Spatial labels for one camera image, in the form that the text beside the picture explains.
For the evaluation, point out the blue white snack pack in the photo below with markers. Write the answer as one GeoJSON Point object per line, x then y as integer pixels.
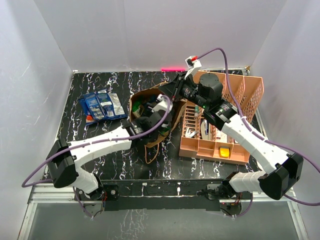
{"type": "Point", "coordinates": [94, 106]}

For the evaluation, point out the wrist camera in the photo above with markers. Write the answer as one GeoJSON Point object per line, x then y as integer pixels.
{"type": "Point", "coordinates": [163, 104]}
{"type": "Point", "coordinates": [193, 64]}

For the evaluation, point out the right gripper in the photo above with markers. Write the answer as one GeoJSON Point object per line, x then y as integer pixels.
{"type": "Point", "coordinates": [174, 87]}

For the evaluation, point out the pink plastic desk organizer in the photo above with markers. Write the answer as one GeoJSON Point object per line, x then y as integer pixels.
{"type": "Point", "coordinates": [219, 94]}

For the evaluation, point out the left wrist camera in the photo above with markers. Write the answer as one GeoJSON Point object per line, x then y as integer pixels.
{"type": "Point", "coordinates": [163, 104]}

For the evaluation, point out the aluminium frame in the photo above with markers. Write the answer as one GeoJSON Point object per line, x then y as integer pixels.
{"type": "Point", "coordinates": [45, 192]}

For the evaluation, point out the blue Burts chips bag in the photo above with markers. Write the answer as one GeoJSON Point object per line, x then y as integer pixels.
{"type": "Point", "coordinates": [89, 120]}

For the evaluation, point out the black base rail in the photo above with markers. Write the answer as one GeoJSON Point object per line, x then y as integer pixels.
{"type": "Point", "coordinates": [168, 194]}

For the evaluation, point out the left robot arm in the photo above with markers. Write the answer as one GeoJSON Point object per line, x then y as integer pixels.
{"type": "Point", "coordinates": [67, 158]}

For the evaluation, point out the dark blue chips bag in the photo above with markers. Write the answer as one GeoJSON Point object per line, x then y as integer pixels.
{"type": "Point", "coordinates": [110, 105]}

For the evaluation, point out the brown paper bag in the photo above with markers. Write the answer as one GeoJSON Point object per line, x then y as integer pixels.
{"type": "Point", "coordinates": [146, 109]}

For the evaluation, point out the green snack packet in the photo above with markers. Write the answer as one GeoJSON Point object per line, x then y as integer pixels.
{"type": "Point", "coordinates": [136, 106]}

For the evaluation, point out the yellow sticky note pad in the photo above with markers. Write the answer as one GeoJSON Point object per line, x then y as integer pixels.
{"type": "Point", "coordinates": [224, 152]}

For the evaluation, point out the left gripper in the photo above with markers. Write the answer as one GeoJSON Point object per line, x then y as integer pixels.
{"type": "Point", "coordinates": [150, 113]}

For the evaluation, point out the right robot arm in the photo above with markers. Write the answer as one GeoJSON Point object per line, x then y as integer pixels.
{"type": "Point", "coordinates": [280, 170]}

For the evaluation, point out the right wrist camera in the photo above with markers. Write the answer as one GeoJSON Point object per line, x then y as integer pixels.
{"type": "Point", "coordinates": [193, 64]}

